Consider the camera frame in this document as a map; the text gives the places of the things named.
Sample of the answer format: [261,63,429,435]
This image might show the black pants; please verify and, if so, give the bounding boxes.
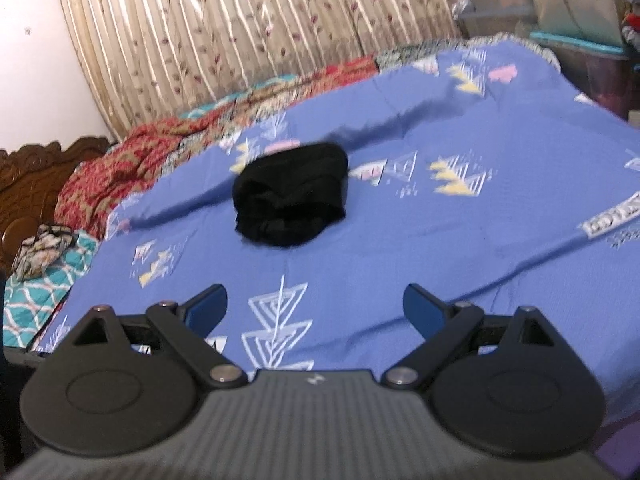
[232,142,348,248]

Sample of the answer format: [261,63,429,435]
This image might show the teal white patterned pillow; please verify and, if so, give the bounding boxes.
[3,231,100,349]

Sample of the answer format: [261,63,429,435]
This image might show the blue patterned bedsheet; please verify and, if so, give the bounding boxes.
[39,40,639,422]

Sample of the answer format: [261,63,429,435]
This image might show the crumpled floral cloth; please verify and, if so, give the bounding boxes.
[12,224,77,282]

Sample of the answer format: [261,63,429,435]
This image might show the red floral quilt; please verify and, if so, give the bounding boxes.
[53,39,465,240]

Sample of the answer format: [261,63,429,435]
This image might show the carved wooden headboard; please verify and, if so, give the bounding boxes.
[0,136,110,274]

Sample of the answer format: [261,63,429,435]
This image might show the beige leaf print curtain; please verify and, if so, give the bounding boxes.
[60,0,459,139]

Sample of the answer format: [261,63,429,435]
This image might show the clear teal-lid storage bin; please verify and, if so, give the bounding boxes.
[454,0,639,122]

